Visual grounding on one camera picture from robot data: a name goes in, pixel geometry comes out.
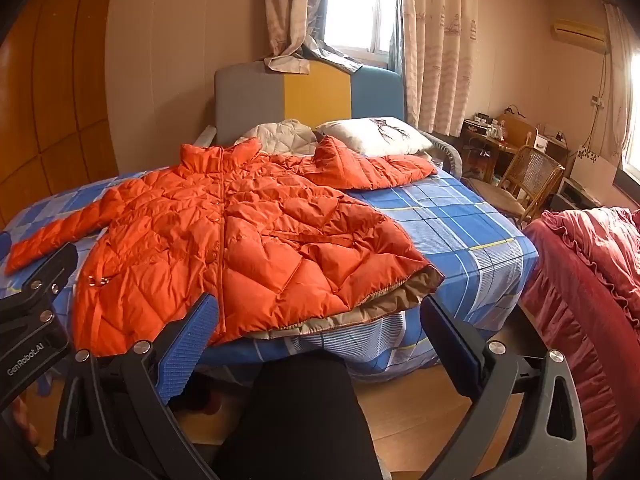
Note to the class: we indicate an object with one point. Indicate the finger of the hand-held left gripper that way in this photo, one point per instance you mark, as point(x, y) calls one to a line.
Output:
point(55, 272)

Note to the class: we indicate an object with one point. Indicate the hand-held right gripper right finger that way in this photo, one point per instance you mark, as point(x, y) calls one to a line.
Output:
point(452, 347)

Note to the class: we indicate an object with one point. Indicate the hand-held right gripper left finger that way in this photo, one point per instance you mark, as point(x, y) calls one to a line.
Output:
point(184, 342)

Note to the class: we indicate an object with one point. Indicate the orange puffer jacket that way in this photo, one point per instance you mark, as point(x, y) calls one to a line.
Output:
point(225, 240)

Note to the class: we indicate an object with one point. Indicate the person's left hand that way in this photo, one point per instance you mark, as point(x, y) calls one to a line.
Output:
point(22, 420)

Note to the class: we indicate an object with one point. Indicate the person's leg in black trousers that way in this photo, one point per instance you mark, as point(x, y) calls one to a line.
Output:
point(300, 410)

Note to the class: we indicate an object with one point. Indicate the red ruffled bedspread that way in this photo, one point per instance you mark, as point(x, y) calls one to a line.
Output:
point(585, 280)

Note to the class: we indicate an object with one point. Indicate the wooden wardrobe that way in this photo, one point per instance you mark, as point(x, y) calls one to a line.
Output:
point(55, 85)

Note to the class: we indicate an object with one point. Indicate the rattan wooden chair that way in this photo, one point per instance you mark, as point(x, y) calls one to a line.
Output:
point(532, 170)

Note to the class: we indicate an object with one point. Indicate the wooden desk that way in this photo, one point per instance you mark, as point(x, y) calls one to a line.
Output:
point(492, 147)

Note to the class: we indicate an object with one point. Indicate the small white cabinet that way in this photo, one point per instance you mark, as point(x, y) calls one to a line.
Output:
point(550, 147)

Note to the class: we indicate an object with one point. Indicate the white floral paper bag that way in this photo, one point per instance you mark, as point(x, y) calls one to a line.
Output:
point(595, 170)

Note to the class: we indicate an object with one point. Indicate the white printed pillow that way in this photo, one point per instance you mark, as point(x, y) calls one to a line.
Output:
point(370, 135)

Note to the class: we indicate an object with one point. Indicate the beige quilted pillow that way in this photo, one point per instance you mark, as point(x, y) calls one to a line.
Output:
point(280, 135)

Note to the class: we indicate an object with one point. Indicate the grey yellow blue headboard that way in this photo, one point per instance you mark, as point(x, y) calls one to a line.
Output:
point(315, 100)

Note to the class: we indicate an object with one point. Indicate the patterned beige curtain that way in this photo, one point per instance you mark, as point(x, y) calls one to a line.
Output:
point(440, 45)
point(292, 10)

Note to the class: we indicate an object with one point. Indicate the pale side curtain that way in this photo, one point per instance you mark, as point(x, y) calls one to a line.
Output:
point(620, 75)

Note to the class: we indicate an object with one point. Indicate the window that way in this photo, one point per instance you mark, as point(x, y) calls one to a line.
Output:
point(360, 5)

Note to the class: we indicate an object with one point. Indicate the wall air conditioner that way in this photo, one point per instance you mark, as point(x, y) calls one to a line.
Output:
point(580, 35)

